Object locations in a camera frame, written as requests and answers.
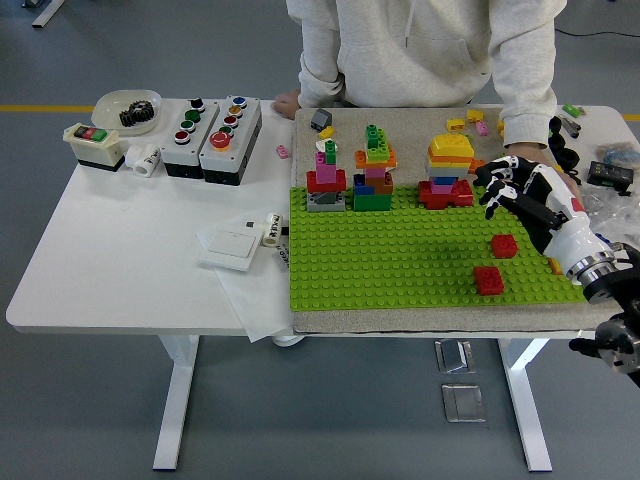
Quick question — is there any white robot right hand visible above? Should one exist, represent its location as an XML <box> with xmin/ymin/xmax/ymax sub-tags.
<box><xmin>472</xmin><ymin>154</ymin><xmax>615</xmax><ymax>275</ymax></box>

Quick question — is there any person's right hand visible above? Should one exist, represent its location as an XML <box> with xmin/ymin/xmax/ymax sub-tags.
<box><xmin>273</xmin><ymin>89</ymin><xmax>303</xmax><ymax>120</ymax></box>

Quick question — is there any person's left hand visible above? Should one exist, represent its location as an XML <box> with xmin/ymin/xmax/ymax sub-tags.
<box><xmin>502</xmin><ymin>142</ymin><xmax>584</xmax><ymax>201</ymax></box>

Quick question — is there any red toy brick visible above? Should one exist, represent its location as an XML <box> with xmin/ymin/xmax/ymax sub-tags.
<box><xmin>489</xmin><ymin>233</ymin><xmax>519</xmax><ymax>260</ymax></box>
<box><xmin>472</xmin><ymin>265</ymin><xmax>506</xmax><ymax>297</ymax></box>

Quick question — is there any green studded baseplate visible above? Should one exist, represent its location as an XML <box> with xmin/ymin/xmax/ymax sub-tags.
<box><xmin>289</xmin><ymin>183</ymin><xmax>591</xmax><ymax>312</ymax></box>

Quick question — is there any yellow-topped layered brick tower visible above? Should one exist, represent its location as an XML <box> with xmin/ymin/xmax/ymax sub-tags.
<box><xmin>417</xmin><ymin>132</ymin><xmax>476</xmax><ymax>210</ymax></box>

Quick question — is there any red pink green brick tower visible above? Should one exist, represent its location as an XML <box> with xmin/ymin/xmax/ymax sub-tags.
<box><xmin>305</xmin><ymin>140</ymin><xmax>348</xmax><ymax>214</ymax></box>

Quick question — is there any green orange brown brick tower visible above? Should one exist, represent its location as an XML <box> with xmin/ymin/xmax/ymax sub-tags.
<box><xmin>352</xmin><ymin>123</ymin><xmax>400</xmax><ymax>212</ymax></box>

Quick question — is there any grey metal tool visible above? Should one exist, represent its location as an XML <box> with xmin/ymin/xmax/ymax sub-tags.
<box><xmin>559</xmin><ymin>113</ymin><xmax>584</xmax><ymax>140</ymax></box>

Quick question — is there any clear plastic bag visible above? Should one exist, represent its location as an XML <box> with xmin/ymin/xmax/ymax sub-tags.
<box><xmin>579</xmin><ymin>182</ymin><xmax>640</xmax><ymax>251</ymax></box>

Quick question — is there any emergency stop control box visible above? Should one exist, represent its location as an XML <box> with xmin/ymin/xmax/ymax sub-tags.
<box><xmin>198</xmin><ymin>94</ymin><xmax>264</xmax><ymax>187</ymax></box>

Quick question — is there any black electronic module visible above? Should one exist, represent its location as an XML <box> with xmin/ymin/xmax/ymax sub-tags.
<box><xmin>586</xmin><ymin>160</ymin><xmax>636</xmax><ymax>197</ymax></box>

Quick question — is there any plastic bag with blue part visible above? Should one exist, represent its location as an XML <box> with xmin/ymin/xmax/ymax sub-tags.
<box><xmin>591</xmin><ymin>141</ymin><xmax>640</xmax><ymax>167</ymax></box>

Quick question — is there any three-button control box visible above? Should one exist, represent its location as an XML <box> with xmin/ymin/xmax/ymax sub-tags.
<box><xmin>160</xmin><ymin>96</ymin><xmax>221</xmax><ymax>180</ymax></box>

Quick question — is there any white printed pipe coupling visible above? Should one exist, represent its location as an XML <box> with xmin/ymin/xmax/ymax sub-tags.
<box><xmin>260</xmin><ymin>211</ymin><xmax>284</xmax><ymax>248</ymax></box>

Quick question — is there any person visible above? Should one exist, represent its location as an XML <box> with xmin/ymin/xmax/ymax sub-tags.
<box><xmin>273</xmin><ymin>0</ymin><xmax>584</xmax><ymax>201</ymax></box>

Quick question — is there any black gear stack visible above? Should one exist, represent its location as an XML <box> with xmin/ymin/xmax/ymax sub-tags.
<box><xmin>118</xmin><ymin>99</ymin><xmax>155</xmax><ymax>127</ymax></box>

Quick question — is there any white pipe tee fitting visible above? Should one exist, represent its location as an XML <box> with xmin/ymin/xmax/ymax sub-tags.
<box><xmin>124</xmin><ymin>143</ymin><xmax>162</xmax><ymax>178</ymax></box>

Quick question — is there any metal floor plate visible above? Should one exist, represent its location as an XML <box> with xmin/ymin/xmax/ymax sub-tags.
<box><xmin>440</xmin><ymin>382</ymin><xmax>487</xmax><ymax>424</ymax></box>
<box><xmin>433</xmin><ymin>338</ymin><xmax>476</xmax><ymax>375</ymax></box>

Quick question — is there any white table leg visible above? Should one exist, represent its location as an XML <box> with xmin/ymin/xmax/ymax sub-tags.
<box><xmin>498</xmin><ymin>338</ymin><xmax>554</xmax><ymax>472</ymax></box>
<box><xmin>152</xmin><ymin>334</ymin><xmax>201</xmax><ymax>472</ymax></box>

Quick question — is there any white shallow bowl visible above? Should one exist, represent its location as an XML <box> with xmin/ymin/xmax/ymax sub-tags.
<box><xmin>91</xmin><ymin>88</ymin><xmax>164</xmax><ymax>137</ymax></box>

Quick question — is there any white paper sheet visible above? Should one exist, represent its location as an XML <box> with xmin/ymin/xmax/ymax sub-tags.
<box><xmin>194</xmin><ymin>225</ymin><xmax>297</xmax><ymax>345</ymax></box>

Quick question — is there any white desk foot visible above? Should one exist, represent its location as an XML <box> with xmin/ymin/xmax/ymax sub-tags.
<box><xmin>30</xmin><ymin>0</ymin><xmax>67</xmax><ymax>30</ymax></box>

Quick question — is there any black long floor cable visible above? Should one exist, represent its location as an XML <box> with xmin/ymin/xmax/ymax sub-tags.
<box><xmin>555</xmin><ymin>27</ymin><xmax>640</xmax><ymax>39</ymax></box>

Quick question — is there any white wall switch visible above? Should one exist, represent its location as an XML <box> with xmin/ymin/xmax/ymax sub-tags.
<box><xmin>198</xmin><ymin>227</ymin><xmax>262</xmax><ymax>274</ymax></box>

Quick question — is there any white red-green switch box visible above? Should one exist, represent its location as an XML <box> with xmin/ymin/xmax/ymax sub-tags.
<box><xmin>63</xmin><ymin>122</ymin><xmax>126</xmax><ymax>174</ymax></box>

